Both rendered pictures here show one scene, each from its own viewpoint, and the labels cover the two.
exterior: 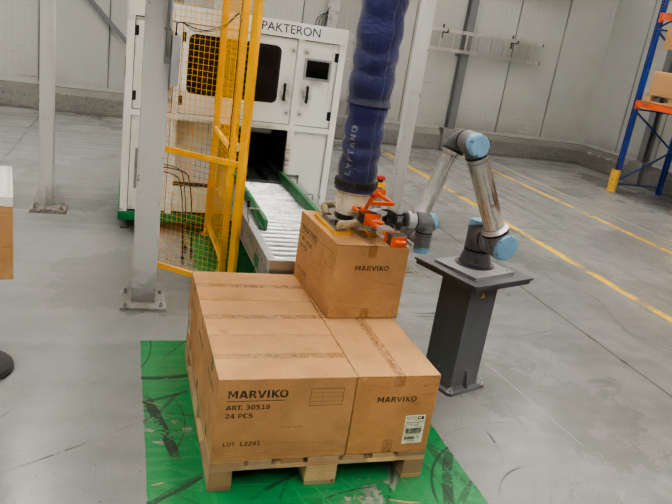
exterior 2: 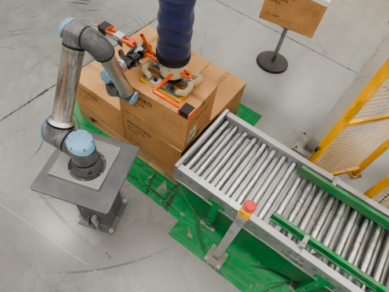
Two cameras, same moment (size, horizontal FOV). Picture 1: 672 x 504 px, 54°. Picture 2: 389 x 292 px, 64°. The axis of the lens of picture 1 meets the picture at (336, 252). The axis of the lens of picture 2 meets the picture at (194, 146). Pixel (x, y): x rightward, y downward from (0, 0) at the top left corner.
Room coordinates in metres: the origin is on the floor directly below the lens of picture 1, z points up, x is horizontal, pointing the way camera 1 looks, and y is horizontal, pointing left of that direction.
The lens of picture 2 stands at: (4.76, -0.97, 2.51)
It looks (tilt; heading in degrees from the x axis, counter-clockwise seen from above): 56 degrees down; 136
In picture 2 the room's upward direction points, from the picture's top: 12 degrees clockwise
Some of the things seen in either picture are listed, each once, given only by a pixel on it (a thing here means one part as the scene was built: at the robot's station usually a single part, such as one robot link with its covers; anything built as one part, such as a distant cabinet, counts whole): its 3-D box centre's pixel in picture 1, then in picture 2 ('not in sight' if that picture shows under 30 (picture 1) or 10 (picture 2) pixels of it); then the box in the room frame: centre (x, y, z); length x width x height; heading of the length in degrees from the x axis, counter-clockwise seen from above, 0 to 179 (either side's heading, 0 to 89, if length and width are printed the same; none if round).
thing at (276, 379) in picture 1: (297, 352); (161, 95); (3.07, 0.12, 0.34); 1.20 x 1.00 x 0.40; 19
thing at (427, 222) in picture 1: (424, 221); (111, 73); (3.32, -0.43, 1.07); 0.12 x 0.09 x 0.10; 109
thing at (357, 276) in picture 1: (347, 261); (167, 99); (3.45, -0.07, 0.74); 0.60 x 0.40 x 0.40; 23
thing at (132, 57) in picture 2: (394, 218); (129, 60); (3.27, -0.27, 1.07); 0.12 x 0.09 x 0.08; 109
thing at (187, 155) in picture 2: (325, 266); (203, 137); (3.79, 0.05, 0.58); 0.70 x 0.03 x 0.06; 109
